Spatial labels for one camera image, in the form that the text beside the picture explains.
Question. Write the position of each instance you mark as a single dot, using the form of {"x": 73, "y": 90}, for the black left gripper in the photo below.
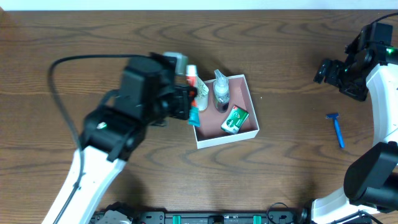
{"x": 181, "y": 101}

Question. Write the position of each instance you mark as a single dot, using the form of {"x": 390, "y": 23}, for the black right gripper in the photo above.
{"x": 331, "y": 74}

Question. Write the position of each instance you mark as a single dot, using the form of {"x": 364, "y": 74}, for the white lotion tube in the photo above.
{"x": 202, "y": 95}

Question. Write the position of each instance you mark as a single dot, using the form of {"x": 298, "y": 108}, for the red teal toothpaste tube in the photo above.
{"x": 192, "y": 78}

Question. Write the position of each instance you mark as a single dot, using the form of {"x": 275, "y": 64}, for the blue disposable razor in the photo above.
{"x": 334, "y": 117}

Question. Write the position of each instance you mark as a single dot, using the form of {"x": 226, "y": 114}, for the clear pump soap bottle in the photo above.
{"x": 221, "y": 95}

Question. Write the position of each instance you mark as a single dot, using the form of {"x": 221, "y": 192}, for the green Dettol soap pack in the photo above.
{"x": 235, "y": 120}

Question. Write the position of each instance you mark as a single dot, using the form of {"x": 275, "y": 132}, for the white cardboard box pink inside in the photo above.
{"x": 210, "y": 133}

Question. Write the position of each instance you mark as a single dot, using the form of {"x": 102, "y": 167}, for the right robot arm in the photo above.
{"x": 370, "y": 184}

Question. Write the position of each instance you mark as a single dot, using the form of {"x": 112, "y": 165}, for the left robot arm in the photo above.
{"x": 146, "y": 96}

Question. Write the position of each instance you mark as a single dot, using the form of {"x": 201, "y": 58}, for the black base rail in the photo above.
{"x": 121, "y": 213}

